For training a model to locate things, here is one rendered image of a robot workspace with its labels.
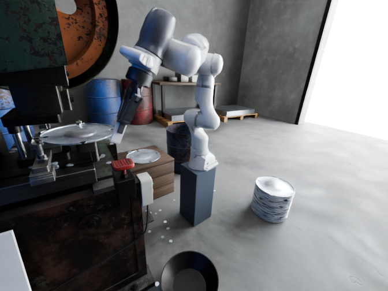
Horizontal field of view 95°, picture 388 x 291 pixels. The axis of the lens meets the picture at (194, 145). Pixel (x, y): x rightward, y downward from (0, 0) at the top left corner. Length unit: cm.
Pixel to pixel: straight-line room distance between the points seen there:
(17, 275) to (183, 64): 84
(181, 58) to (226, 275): 113
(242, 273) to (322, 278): 46
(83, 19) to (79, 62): 22
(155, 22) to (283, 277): 136
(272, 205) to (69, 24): 169
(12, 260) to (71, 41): 100
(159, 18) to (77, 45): 75
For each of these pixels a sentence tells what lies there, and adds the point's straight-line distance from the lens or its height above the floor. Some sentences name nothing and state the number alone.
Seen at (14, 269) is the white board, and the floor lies 47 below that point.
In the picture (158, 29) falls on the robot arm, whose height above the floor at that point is 116.
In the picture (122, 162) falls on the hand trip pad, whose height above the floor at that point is 76.
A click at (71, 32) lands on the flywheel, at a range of 129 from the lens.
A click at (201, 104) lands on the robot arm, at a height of 89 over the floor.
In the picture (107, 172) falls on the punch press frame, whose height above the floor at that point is 64.
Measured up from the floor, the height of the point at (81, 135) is 79.
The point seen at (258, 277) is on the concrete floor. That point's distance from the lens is 131.
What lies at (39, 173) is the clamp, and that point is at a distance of 76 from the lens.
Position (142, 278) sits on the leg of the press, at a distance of 121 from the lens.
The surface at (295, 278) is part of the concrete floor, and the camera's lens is 139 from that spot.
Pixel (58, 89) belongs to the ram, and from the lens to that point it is 85.
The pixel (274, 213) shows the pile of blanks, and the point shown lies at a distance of 157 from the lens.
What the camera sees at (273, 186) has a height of 25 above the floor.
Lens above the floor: 106
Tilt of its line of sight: 22 degrees down
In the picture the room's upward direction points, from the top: 3 degrees clockwise
